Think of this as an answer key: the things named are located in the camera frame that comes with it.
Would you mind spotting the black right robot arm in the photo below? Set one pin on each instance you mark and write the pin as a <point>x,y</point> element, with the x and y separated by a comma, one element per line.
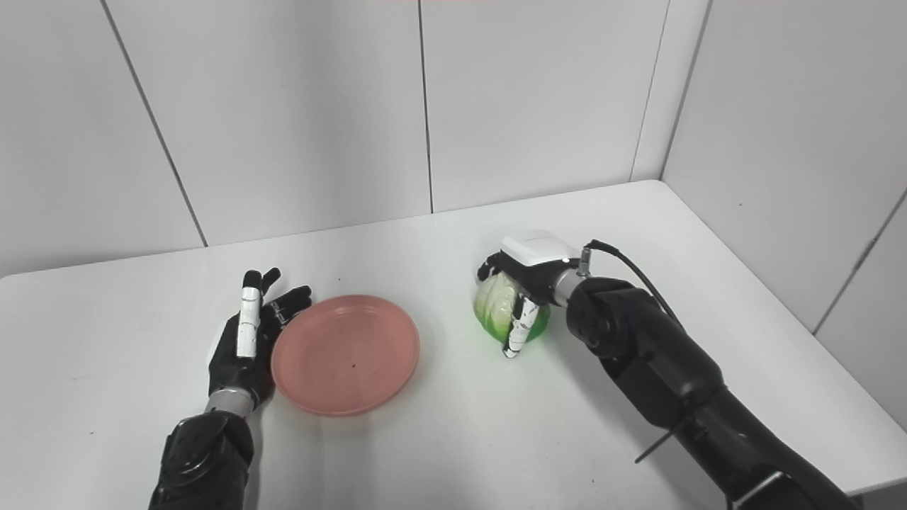
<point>666,368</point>

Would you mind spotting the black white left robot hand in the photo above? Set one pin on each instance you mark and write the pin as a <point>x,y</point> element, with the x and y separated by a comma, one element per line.
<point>241,354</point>

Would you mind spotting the green white toy cabbage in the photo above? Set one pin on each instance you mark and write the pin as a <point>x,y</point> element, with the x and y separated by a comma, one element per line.
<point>496,304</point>

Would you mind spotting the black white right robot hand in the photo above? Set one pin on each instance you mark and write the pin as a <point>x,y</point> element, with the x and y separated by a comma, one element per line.
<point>538,265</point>

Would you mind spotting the pink round plate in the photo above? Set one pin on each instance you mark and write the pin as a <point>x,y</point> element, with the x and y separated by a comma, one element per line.
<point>344,354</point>

